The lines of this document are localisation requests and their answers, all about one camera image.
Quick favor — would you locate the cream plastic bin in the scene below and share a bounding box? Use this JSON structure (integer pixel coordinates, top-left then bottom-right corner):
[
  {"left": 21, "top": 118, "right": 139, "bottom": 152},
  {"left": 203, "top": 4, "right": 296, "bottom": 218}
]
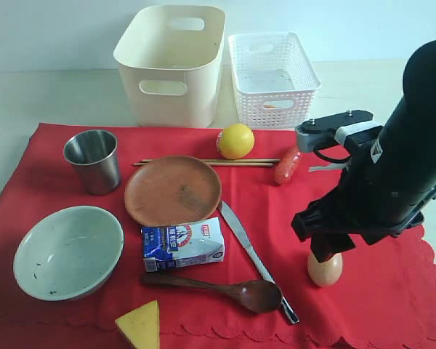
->
[{"left": 113, "top": 4, "right": 225, "bottom": 128}]

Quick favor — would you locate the yellow lemon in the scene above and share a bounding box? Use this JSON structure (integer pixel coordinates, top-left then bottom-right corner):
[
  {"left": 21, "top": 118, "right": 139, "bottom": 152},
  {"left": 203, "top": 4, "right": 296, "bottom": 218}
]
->
[{"left": 216, "top": 124, "right": 255, "bottom": 160}]

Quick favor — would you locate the lower wooden chopstick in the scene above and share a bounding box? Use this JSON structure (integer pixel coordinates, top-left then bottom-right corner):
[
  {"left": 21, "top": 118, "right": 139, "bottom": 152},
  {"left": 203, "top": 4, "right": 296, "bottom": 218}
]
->
[{"left": 132, "top": 161, "right": 275, "bottom": 168}]

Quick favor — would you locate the dark wooden spoon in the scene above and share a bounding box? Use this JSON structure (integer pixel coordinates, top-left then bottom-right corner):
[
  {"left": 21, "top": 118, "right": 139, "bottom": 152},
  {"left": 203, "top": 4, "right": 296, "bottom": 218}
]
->
[{"left": 140, "top": 273, "right": 283, "bottom": 314}]

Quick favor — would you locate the blue white milk carton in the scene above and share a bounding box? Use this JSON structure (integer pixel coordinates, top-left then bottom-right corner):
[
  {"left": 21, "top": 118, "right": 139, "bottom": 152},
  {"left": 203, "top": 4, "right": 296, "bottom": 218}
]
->
[{"left": 141, "top": 217, "right": 225, "bottom": 273}]

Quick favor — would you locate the pale green bowl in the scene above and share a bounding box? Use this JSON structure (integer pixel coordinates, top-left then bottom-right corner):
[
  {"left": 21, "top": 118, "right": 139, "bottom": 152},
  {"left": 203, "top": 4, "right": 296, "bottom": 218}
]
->
[{"left": 13, "top": 206, "right": 124, "bottom": 302}]

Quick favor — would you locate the brown egg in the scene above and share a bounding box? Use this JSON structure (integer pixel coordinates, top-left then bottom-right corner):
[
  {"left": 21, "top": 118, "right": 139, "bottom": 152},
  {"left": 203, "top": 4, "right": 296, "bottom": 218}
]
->
[{"left": 307, "top": 253, "right": 343, "bottom": 287}]

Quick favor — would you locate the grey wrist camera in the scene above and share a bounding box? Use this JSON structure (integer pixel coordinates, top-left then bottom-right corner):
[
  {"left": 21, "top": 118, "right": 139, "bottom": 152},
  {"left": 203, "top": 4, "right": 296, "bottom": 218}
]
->
[{"left": 295, "top": 110, "right": 382, "bottom": 153}]

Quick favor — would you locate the yellow cheese wedge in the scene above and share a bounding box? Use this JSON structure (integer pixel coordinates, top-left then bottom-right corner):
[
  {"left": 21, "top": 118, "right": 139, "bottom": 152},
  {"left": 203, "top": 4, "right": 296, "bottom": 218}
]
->
[{"left": 115, "top": 300, "right": 160, "bottom": 349}]

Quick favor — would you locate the upper wooden chopstick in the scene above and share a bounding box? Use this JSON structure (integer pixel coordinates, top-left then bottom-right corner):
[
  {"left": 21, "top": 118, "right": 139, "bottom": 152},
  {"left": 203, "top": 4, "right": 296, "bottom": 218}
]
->
[{"left": 135, "top": 158, "right": 280, "bottom": 164}]

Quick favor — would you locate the red tablecloth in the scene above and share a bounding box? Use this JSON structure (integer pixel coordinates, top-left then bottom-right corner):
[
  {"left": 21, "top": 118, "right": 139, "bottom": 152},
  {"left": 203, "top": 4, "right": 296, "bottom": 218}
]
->
[{"left": 0, "top": 123, "right": 436, "bottom": 348}]

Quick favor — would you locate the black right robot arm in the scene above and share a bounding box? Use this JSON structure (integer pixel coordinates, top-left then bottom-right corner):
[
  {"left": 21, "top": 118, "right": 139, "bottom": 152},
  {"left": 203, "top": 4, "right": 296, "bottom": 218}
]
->
[{"left": 291, "top": 40, "right": 436, "bottom": 262}]

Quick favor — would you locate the brown round plate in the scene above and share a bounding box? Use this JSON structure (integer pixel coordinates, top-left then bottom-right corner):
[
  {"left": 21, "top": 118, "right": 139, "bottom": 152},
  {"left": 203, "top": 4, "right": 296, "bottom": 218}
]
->
[{"left": 124, "top": 156, "right": 222, "bottom": 226}]

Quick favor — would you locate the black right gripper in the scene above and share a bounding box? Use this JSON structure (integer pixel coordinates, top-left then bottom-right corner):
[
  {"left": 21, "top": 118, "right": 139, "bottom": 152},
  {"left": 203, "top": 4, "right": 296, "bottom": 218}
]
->
[{"left": 291, "top": 137, "right": 436, "bottom": 262}]

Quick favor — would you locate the metal table knife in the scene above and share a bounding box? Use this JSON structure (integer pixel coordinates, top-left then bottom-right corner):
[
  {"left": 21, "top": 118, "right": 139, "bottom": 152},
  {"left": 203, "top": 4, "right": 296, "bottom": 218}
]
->
[{"left": 219, "top": 200, "right": 299, "bottom": 325}]

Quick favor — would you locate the red sausage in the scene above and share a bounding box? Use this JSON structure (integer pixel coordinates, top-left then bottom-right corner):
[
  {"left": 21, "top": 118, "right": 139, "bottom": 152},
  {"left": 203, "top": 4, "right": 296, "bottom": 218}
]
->
[{"left": 274, "top": 145, "right": 301, "bottom": 185}]

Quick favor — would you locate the white perforated plastic basket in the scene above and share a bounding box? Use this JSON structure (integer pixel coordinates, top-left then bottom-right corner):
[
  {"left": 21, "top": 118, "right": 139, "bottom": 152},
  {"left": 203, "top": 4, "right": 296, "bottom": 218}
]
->
[{"left": 228, "top": 32, "right": 321, "bottom": 129}]

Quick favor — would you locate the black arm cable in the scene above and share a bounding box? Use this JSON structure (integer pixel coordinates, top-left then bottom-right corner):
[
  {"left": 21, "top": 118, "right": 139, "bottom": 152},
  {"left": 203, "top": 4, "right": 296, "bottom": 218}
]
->
[{"left": 312, "top": 145, "right": 353, "bottom": 164}]

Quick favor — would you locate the wooden chopstick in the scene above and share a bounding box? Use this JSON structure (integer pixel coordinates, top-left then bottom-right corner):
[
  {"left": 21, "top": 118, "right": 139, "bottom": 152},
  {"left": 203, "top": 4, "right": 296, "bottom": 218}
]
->
[
  {"left": 132, "top": 161, "right": 275, "bottom": 168},
  {"left": 135, "top": 158, "right": 280, "bottom": 164}
]

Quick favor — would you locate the stainless steel cup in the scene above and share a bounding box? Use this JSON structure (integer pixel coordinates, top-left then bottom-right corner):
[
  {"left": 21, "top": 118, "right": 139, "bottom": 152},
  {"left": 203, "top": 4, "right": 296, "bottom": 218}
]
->
[{"left": 63, "top": 129, "right": 121, "bottom": 196}]

